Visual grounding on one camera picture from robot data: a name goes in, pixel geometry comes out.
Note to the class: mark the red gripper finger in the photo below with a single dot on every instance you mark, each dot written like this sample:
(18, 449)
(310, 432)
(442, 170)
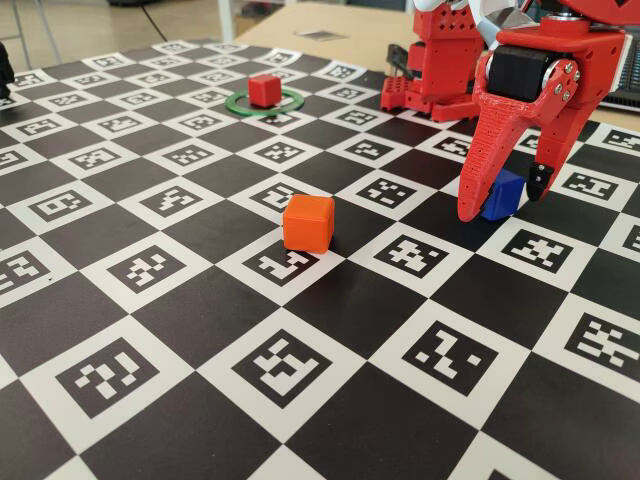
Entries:
(575, 100)
(485, 160)

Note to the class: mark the red gripper body black motor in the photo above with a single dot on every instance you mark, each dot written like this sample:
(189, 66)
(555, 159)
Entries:
(515, 70)

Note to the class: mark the blue cube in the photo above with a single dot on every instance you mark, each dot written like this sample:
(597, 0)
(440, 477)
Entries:
(506, 197)

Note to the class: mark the red cube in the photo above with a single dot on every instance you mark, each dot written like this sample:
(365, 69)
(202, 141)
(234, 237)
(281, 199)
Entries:
(263, 90)

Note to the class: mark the red robot arm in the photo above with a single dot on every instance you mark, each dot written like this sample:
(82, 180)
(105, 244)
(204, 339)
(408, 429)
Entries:
(440, 60)

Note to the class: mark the orange cube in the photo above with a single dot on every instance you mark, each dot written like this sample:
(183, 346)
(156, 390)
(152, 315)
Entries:
(307, 225)

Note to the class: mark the dark laptop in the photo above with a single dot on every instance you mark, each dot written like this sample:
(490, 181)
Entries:
(631, 70)

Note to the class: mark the black white marker checkerboard mat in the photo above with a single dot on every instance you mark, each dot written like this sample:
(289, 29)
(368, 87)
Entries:
(320, 350)

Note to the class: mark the white table leg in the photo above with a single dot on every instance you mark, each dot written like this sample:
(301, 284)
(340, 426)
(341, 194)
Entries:
(226, 20)

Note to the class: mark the grey metal chair leg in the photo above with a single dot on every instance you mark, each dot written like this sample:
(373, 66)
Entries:
(47, 30)
(21, 30)

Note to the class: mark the black tripod leg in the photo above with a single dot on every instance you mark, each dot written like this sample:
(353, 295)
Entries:
(5, 70)

